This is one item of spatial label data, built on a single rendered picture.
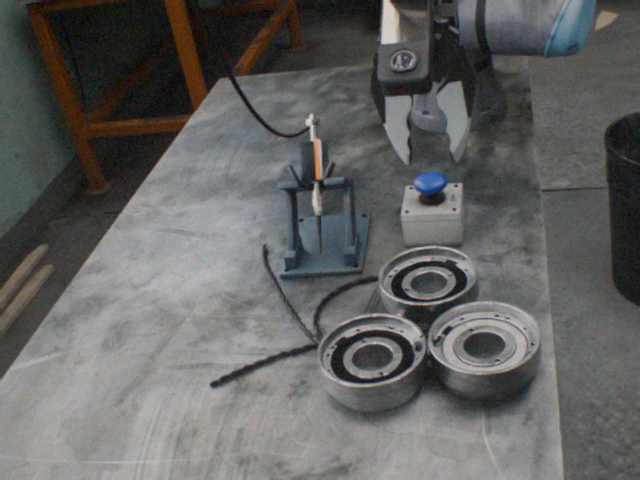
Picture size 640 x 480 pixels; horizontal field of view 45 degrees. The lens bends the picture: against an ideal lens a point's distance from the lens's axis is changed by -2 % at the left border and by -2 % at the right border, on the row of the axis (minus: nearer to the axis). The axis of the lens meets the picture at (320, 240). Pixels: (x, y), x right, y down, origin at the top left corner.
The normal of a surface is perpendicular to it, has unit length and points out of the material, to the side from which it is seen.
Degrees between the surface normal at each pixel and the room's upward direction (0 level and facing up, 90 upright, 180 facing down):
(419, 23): 31
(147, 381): 0
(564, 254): 0
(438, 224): 90
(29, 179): 90
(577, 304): 0
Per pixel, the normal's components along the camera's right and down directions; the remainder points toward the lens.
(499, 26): -0.48, 0.49
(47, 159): 0.97, -0.04
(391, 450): -0.17, -0.83
